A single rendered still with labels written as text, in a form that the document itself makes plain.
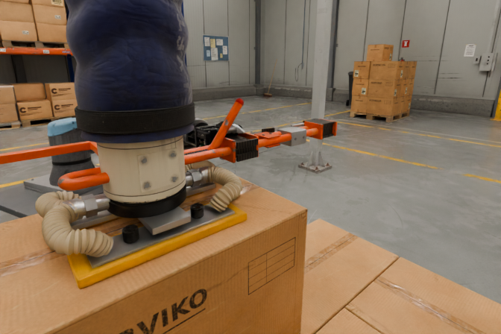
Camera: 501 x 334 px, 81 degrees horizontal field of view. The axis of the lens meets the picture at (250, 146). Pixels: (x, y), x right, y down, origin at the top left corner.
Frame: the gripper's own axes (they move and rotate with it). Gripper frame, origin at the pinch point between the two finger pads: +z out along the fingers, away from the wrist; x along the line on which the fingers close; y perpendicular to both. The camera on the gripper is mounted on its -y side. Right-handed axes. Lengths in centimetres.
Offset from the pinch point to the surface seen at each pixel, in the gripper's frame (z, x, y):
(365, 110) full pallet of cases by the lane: -304, -87, -617
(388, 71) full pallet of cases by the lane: -260, 5, -619
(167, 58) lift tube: 9.7, 22.1, 25.0
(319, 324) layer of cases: 20, -54, -12
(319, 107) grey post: -158, -30, -243
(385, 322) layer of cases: 32, -54, -28
